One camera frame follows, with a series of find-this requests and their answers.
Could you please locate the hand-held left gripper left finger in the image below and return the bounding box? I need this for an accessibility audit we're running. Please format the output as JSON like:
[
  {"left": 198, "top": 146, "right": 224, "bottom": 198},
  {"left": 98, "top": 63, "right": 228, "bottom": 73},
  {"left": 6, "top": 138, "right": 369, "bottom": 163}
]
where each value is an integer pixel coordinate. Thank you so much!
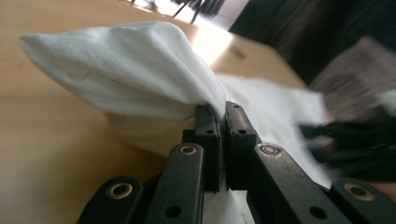
[{"left": 181, "top": 104, "right": 224, "bottom": 192}]

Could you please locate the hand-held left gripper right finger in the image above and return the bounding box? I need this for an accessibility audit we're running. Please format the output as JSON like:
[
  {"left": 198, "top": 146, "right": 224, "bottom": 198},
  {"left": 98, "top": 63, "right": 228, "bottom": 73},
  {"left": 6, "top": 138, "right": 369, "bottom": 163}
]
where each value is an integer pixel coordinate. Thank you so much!
[{"left": 224, "top": 100, "right": 262, "bottom": 191}]

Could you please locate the white tiered skirt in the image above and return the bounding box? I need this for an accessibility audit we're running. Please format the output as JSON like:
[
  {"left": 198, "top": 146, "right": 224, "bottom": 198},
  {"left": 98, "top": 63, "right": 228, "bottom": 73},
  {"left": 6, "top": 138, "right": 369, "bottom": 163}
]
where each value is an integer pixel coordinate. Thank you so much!
[{"left": 19, "top": 21, "right": 332, "bottom": 224}]

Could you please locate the dark curtain panel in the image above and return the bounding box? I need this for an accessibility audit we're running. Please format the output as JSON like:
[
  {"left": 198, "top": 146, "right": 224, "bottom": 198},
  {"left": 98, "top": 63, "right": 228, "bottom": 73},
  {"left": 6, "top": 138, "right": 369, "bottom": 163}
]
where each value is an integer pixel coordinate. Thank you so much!
[{"left": 228, "top": 0, "right": 396, "bottom": 87}]

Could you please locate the black folding chair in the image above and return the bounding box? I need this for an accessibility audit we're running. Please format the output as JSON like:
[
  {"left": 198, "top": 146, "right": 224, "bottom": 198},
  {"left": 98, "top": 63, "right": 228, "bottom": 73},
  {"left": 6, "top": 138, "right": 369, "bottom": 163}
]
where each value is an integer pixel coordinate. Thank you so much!
[{"left": 172, "top": 0, "right": 227, "bottom": 25}]

